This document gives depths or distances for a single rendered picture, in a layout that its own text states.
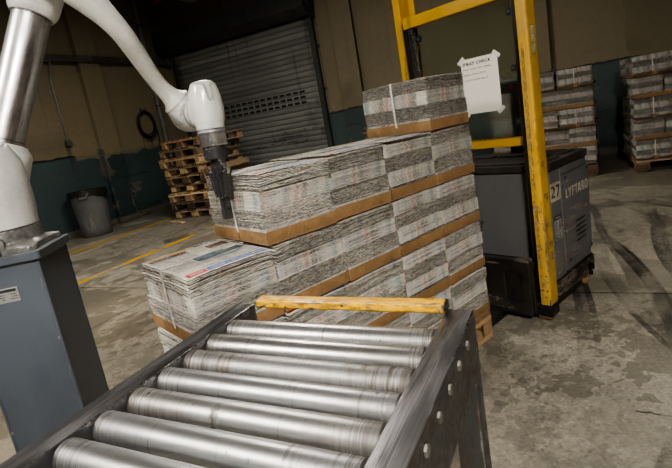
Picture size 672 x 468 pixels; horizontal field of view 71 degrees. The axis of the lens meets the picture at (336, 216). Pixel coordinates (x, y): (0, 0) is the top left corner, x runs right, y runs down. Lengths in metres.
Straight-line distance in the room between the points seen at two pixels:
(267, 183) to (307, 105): 7.64
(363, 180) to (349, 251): 0.27
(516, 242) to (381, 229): 1.12
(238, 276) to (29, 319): 0.53
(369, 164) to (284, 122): 7.63
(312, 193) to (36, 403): 0.95
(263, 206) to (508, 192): 1.59
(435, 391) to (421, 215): 1.37
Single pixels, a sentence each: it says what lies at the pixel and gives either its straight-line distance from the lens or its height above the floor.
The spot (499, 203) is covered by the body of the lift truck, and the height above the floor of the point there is 0.58.
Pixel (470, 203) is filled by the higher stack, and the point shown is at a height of 0.70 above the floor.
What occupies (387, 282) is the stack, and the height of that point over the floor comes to 0.54.
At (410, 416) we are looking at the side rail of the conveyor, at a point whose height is 0.80.
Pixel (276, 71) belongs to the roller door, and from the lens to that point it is 9.41.
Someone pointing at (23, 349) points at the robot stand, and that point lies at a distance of 1.44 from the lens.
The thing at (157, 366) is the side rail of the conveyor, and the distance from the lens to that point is 0.97.
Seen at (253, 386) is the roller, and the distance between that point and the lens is 0.81.
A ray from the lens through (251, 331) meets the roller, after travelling 1.02.
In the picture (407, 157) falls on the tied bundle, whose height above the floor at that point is 0.98.
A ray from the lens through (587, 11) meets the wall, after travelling 8.07.
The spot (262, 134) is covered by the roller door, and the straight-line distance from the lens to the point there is 9.67.
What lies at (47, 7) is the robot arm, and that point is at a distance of 1.68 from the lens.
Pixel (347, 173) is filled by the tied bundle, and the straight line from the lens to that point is 1.71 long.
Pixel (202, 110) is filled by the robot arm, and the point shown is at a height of 1.28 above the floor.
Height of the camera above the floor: 1.18
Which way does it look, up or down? 11 degrees down
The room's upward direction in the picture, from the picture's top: 10 degrees counter-clockwise
